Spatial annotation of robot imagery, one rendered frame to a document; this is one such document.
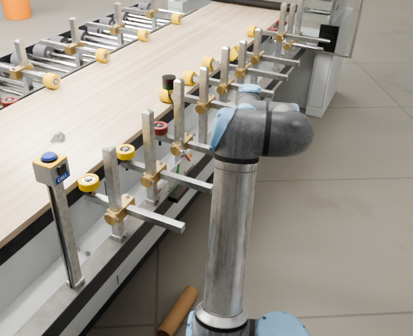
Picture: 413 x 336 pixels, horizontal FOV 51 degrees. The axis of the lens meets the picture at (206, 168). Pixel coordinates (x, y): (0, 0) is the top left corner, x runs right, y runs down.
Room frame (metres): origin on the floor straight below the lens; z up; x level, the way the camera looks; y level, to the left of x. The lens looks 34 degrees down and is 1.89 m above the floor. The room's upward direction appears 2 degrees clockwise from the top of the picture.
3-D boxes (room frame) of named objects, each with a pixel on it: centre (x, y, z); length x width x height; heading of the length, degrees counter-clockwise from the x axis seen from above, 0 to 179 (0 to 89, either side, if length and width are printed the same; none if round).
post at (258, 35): (2.61, -0.29, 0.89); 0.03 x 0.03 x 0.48; 66
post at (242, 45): (2.38, -0.18, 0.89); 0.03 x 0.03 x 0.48; 66
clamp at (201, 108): (1.95, 0.01, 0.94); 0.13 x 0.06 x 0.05; 156
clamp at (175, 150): (1.72, 0.12, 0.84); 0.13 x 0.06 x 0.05; 156
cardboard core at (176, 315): (1.40, 0.12, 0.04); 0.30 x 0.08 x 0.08; 156
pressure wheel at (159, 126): (1.79, 0.23, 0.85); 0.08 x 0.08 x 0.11
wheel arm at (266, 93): (2.19, -0.11, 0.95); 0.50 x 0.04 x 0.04; 66
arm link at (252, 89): (1.61, -0.16, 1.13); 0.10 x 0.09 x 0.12; 173
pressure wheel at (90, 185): (1.34, 0.45, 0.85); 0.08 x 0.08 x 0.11
